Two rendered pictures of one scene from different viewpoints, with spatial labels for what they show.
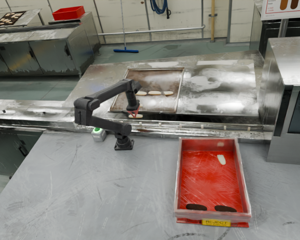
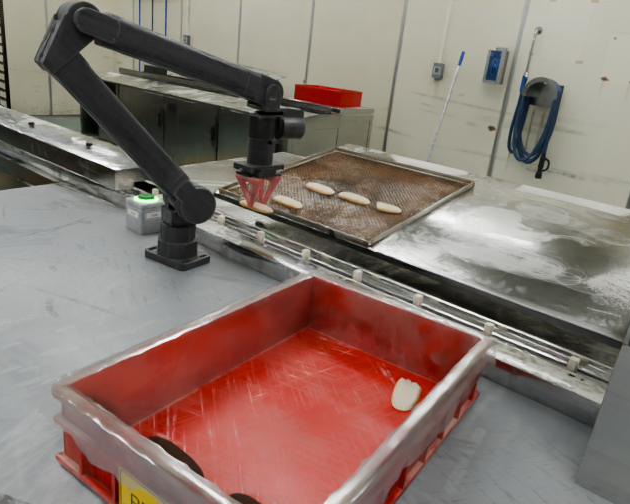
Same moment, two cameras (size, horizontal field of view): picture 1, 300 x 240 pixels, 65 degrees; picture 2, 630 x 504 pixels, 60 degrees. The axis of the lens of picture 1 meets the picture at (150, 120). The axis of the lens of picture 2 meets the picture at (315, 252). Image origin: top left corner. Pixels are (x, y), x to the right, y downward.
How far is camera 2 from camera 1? 0.75 m
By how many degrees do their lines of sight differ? 24
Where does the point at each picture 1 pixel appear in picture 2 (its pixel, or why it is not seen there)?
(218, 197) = (279, 480)
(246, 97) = (619, 289)
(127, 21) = (443, 157)
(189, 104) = (425, 244)
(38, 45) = (233, 120)
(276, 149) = not seen: outside the picture
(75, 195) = not seen: outside the picture
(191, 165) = (291, 363)
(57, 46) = not seen: hidden behind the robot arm
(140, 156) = (183, 290)
